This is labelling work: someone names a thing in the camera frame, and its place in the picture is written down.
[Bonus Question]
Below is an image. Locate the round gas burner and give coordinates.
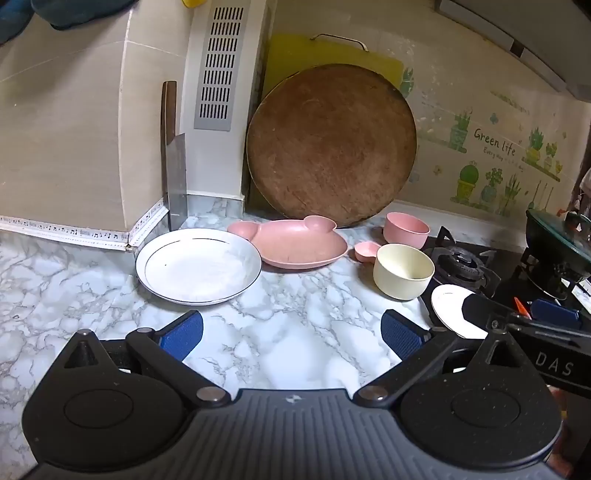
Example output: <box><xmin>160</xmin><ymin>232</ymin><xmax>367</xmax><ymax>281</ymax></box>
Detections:
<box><xmin>431</xmin><ymin>247</ymin><xmax>502</xmax><ymax>289</ymax></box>

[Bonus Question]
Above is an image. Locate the large white plate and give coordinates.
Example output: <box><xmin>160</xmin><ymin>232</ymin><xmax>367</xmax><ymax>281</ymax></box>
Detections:
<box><xmin>135</xmin><ymin>228</ymin><xmax>262</xmax><ymax>305</ymax></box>

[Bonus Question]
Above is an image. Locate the pink bear-shaped plate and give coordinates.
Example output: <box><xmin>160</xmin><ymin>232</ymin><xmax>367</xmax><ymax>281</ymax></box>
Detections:
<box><xmin>227</xmin><ymin>215</ymin><xmax>349</xmax><ymax>269</ymax></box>

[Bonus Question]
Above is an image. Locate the white music-note edge tape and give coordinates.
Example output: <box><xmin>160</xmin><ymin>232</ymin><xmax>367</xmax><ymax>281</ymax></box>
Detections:
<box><xmin>0</xmin><ymin>198</ymin><xmax>169</xmax><ymax>250</ymax></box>

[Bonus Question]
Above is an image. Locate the pink bowl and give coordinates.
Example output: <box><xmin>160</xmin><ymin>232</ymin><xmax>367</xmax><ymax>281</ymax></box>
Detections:
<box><xmin>384</xmin><ymin>212</ymin><xmax>431</xmax><ymax>248</ymax></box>

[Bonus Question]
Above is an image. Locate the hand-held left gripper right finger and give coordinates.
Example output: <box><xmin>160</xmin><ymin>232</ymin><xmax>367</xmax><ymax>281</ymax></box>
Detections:
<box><xmin>353</xmin><ymin>309</ymin><xmax>525</xmax><ymax>409</ymax></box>

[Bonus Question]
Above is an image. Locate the yellow plastic cutting board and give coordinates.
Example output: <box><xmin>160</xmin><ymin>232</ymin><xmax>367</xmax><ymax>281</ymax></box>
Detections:
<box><xmin>261</xmin><ymin>33</ymin><xmax>403</xmax><ymax>116</ymax></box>

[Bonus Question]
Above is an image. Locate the cream bowl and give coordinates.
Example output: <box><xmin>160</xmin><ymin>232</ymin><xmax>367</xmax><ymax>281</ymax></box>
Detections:
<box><xmin>372</xmin><ymin>244</ymin><xmax>435</xmax><ymax>301</ymax></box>

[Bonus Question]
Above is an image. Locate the dark wok with glass lid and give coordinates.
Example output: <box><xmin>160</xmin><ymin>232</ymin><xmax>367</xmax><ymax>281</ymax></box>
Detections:
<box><xmin>525</xmin><ymin>209</ymin><xmax>591</xmax><ymax>283</ymax></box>

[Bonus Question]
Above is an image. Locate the gas stove burner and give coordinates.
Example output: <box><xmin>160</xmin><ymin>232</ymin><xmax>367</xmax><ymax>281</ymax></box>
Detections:
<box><xmin>422</xmin><ymin>226</ymin><xmax>591</xmax><ymax>324</ymax></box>

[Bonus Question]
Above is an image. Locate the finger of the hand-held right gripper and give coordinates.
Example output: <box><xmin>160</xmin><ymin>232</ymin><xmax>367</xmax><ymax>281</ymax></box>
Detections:
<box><xmin>530</xmin><ymin>299</ymin><xmax>585</xmax><ymax>331</ymax></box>
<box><xmin>462</xmin><ymin>293</ymin><xmax>529</xmax><ymax>332</ymax></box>

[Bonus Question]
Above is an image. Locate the grey vent grille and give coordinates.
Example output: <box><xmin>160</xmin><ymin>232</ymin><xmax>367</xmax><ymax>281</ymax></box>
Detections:
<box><xmin>193</xmin><ymin>6</ymin><xmax>250</xmax><ymax>131</ymax></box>

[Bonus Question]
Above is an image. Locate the range hood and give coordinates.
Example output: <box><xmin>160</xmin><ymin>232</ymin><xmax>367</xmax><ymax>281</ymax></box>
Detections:
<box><xmin>434</xmin><ymin>0</ymin><xmax>591</xmax><ymax>100</ymax></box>

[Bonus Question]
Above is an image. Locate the small pink heart dish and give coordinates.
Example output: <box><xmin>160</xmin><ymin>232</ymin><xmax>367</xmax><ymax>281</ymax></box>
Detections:
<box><xmin>355</xmin><ymin>241</ymin><xmax>383</xmax><ymax>264</ymax></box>

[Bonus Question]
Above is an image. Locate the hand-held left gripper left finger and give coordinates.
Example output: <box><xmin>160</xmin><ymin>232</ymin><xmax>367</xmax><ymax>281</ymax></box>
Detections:
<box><xmin>62</xmin><ymin>310</ymin><xmax>232</xmax><ymax>409</ymax></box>

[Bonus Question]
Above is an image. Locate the round wooden cutting board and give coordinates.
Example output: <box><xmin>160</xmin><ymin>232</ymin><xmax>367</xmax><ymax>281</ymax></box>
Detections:
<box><xmin>246</xmin><ymin>64</ymin><xmax>417</xmax><ymax>229</ymax></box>

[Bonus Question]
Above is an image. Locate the green plant wall sticker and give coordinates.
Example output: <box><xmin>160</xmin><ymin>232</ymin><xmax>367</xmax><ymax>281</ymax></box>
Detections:
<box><xmin>399</xmin><ymin>67</ymin><xmax>583</xmax><ymax>217</ymax></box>

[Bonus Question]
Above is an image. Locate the blue cloth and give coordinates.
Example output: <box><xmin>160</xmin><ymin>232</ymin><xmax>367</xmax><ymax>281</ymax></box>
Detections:
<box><xmin>0</xmin><ymin>0</ymin><xmax>139</xmax><ymax>44</ymax></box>

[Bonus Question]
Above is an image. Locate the small white plate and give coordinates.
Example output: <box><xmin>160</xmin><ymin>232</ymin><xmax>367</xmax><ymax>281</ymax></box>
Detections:
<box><xmin>431</xmin><ymin>284</ymin><xmax>490</xmax><ymax>340</ymax></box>

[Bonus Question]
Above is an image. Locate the cleaver with wooden handle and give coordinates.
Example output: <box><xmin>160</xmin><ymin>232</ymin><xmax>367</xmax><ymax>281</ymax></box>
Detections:
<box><xmin>160</xmin><ymin>80</ymin><xmax>188</xmax><ymax>232</ymax></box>

